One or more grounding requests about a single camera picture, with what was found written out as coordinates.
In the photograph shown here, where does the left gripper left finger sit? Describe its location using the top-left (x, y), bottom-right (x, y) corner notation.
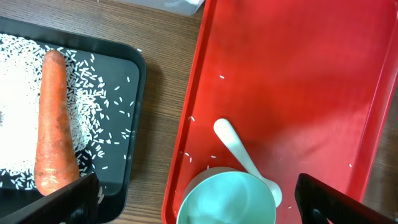
top-left (1, 174), bottom-right (100, 223)

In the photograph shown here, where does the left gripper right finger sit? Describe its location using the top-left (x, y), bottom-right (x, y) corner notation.
top-left (295, 173), bottom-right (397, 224)

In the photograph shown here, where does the orange carrot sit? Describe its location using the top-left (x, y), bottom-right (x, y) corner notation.
top-left (34, 50), bottom-right (80, 196)

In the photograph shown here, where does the green bowl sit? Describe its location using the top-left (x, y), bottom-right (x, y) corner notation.
top-left (176, 167), bottom-right (277, 224)

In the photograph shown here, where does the white rice pile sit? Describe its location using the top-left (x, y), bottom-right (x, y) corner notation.
top-left (0, 33), bottom-right (137, 205)

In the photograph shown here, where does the black plastic tray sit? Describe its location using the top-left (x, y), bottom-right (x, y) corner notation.
top-left (1, 18), bottom-right (146, 223)

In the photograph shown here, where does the red serving tray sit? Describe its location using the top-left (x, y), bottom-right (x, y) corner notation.
top-left (162, 0), bottom-right (397, 223)

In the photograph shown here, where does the white plastic spoon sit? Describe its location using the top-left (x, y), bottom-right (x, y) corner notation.
top-left (213, 118), bottom-right (282, 207)

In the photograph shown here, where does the clear plastic bin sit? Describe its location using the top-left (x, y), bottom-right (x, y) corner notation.
top-left (118, 0), bottom-right (205, 16)

